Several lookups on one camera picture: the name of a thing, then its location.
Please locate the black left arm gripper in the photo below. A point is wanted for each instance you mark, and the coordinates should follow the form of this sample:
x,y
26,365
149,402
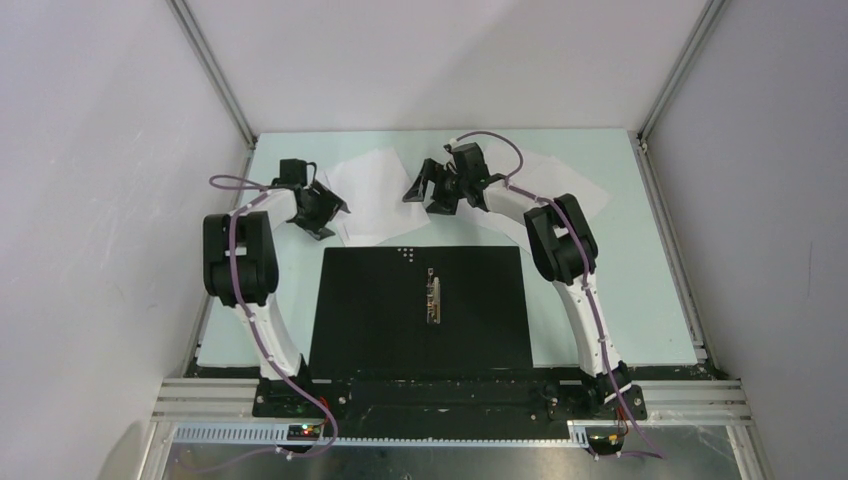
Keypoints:
x,y
330,207

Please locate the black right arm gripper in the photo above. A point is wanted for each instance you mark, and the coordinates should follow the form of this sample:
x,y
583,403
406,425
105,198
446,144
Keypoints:
x,y
434,172

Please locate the metal folder clip mechanism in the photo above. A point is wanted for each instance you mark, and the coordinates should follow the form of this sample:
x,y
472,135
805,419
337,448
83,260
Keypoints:
x,y
433,298

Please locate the black folder with beige cover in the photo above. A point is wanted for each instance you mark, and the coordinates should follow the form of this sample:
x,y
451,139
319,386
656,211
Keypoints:
x,y
371,312

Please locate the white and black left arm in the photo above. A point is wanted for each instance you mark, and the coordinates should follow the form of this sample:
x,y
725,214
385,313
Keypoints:
x,y
240,266

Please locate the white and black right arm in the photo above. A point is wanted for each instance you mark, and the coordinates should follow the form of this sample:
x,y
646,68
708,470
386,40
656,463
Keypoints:
x,y
563,249

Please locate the white paper sheet under left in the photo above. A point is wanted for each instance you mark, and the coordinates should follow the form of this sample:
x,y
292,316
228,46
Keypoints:
x,y
343,222

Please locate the white paper sheet upper left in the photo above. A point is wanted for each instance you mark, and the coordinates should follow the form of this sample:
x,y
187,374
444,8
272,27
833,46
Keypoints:
x,y
373,185

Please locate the white paper sheet front right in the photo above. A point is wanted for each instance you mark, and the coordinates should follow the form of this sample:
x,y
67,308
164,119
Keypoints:
x,y
548,177

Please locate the left controller board with LEDs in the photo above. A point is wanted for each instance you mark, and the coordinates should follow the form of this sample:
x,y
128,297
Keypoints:
x,y
302,432

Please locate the controller board with leds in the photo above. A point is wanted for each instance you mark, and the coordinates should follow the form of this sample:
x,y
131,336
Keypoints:
x,y
605,442
302,432

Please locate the right controller board with LEDs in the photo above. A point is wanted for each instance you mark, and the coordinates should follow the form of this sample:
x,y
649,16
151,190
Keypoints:
x,y
605,442

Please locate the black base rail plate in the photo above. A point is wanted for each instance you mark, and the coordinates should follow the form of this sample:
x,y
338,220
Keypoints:
x,y
535,403

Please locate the right aluminium frame post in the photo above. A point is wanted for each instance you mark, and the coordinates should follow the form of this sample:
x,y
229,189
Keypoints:
x,y
697,39

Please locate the aluminium frame post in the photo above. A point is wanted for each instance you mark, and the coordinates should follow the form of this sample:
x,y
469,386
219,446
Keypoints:
x,y
697,39
198,42

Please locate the white slotted cable duct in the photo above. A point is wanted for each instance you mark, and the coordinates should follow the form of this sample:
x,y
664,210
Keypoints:
x,y
271,434

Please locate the left aluminium frame post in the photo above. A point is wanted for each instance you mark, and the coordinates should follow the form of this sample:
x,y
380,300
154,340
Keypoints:
x,y
198,42

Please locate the aluminium front profile rail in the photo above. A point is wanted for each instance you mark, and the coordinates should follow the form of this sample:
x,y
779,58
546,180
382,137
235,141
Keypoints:
x,y
669,402

